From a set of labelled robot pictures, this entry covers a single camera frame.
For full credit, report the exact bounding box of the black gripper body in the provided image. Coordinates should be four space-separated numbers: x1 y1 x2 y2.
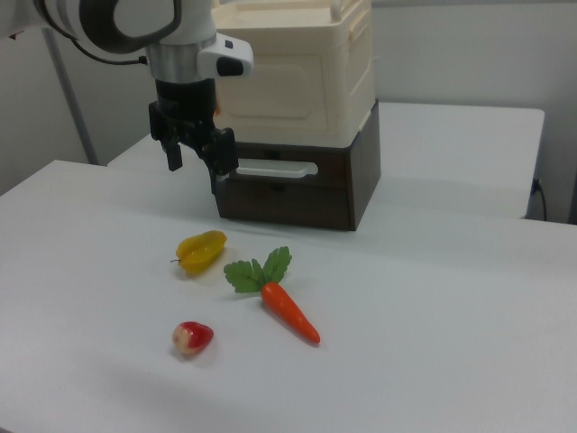
148 77 218 145

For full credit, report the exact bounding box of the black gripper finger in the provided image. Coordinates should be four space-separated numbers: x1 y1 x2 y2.
162 137 184 171
200 127 239 195

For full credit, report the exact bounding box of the cream cabinet door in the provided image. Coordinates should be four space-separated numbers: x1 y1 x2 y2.
214 21 353 137

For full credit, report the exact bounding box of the cream plastic cabinet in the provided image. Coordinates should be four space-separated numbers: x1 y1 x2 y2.
210 0 378 148

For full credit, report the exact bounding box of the yellow toy starfruit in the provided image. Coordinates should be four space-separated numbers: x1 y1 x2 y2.
169 229 228 276

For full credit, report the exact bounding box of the dark brown drawer unit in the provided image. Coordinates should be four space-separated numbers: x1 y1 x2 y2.
215 99 383 232

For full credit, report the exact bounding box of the orange toy carrot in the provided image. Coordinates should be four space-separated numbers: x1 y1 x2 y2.
223 245 322 345

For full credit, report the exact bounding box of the red and white toy fruit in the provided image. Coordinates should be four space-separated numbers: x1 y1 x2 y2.
171 320 215 356

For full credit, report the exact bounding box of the white drawer handle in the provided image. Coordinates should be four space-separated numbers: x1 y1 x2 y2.
234 157 320 179

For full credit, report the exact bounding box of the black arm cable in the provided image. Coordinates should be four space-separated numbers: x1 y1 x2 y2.
67 34 151 67

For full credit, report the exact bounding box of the black wall cable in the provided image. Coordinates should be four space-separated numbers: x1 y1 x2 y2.
531 177 549 222

